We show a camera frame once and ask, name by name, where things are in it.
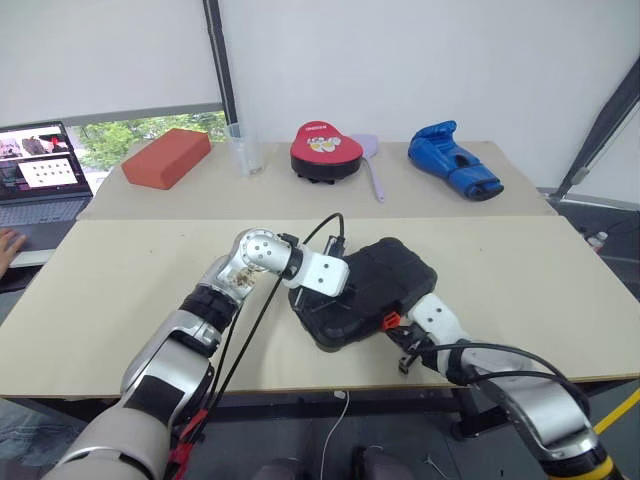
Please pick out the clear plastic measuring cup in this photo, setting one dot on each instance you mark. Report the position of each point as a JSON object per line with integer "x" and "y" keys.
{"x": 247, "y": 155}

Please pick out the black plastic tool case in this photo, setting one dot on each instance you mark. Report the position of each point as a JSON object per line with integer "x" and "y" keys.
{"x": 390, "y": 280}

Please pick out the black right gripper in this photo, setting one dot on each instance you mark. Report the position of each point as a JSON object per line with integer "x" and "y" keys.
{"x": 422, "y": 347}

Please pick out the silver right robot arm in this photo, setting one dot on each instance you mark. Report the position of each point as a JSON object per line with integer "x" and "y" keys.
{"x": 540, "y": 405}

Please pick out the dark diagonal beam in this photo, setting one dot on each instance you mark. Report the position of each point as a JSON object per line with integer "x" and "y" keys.
{"x": 610, "y": 120}

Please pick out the bare person hand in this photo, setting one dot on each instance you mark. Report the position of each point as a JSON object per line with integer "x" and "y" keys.
{"x": 10, "y": 247}

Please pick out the grey laptop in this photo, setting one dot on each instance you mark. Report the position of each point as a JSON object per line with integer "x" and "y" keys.
{"x": 40, "y": 180}

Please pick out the black window frame post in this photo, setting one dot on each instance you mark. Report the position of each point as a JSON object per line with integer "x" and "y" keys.
{"x": 220, "y": 60}

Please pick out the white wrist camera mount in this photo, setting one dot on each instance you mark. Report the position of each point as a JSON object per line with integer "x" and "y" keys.
{"x": 440, "y": 315}
{"x": 320, "y": 272}

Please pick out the blue boxing glove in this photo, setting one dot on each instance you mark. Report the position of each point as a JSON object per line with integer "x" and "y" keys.
{"x": 445, "y": 157}

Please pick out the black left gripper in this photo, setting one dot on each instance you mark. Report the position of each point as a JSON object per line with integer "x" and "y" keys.
{"x": 310, "y": 300}

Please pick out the small plastic bottles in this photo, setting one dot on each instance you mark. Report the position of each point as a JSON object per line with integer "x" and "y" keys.
{"x": 598, "y": 240}

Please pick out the red heart-shaped boxing pad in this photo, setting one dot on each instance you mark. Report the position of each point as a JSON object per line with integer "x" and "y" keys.
{"x": 327, "y": 150}

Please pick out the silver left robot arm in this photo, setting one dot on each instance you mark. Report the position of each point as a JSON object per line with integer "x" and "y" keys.
{"x": 165, "y": 360}

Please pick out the red foam brick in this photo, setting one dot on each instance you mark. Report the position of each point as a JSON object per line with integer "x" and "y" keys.
{"x": 165, "y": 160}

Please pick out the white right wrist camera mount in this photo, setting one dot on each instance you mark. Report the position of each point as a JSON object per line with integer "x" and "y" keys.
{"x": 440, "y": 315}

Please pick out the purple fly swatter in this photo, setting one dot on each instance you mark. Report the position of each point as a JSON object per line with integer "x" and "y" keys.
{"x": 365, "y": 145}

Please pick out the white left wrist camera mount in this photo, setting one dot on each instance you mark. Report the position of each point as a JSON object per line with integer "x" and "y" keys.
{"x": 320, "y": 272}

